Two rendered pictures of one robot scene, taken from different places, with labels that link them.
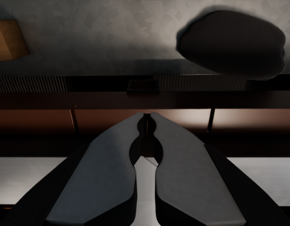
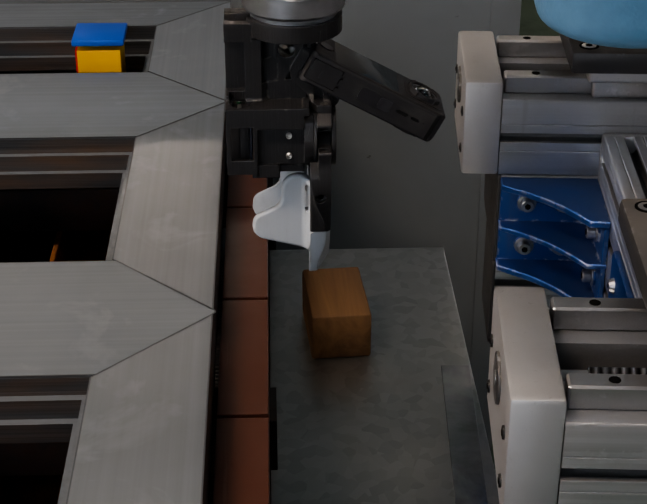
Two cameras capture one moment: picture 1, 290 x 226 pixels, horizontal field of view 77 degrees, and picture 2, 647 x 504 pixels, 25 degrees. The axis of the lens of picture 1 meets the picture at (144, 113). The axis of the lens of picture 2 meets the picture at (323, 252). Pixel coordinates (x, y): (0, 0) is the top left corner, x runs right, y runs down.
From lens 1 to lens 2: 1.11 m
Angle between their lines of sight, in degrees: 65
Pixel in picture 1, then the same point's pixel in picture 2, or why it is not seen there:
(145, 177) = (170, 315)
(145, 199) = (116, 316)
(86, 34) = (351, 424)
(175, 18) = not seen: outside the picture
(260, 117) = (251, 465)
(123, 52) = (319, 466)
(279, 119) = (245, 487)
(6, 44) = (336, 316)
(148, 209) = (89, 319)
